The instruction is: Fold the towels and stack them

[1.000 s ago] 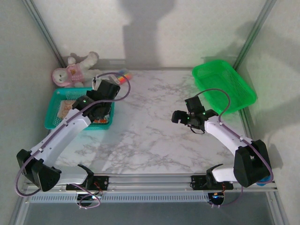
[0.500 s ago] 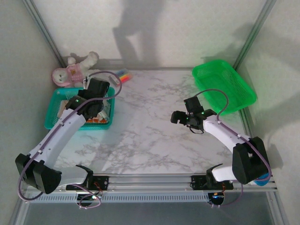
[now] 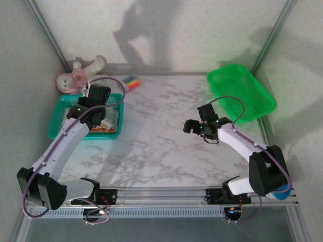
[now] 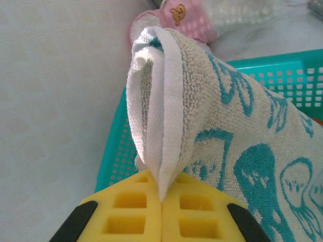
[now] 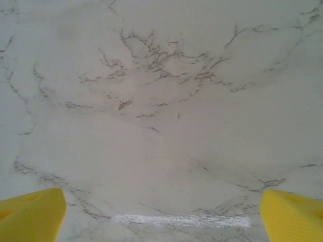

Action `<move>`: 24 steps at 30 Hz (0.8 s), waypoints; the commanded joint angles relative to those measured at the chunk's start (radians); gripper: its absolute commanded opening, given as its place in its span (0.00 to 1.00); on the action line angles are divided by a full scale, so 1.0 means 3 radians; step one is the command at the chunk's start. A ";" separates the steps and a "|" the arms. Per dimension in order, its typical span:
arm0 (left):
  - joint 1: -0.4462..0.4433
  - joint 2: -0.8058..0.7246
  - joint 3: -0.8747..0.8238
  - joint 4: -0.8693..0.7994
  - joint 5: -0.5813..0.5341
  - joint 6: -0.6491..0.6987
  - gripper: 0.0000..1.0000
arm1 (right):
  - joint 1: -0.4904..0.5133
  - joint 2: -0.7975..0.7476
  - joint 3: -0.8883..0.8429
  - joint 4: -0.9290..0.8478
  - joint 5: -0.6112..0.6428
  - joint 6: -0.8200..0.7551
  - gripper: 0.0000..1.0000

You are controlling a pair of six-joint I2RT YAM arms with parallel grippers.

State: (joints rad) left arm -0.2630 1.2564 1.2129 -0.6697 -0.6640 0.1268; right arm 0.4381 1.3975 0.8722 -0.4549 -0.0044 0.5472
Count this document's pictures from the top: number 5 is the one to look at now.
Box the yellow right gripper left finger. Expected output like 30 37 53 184
0 188 68 242

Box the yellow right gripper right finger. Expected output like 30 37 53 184
259 189 323 242

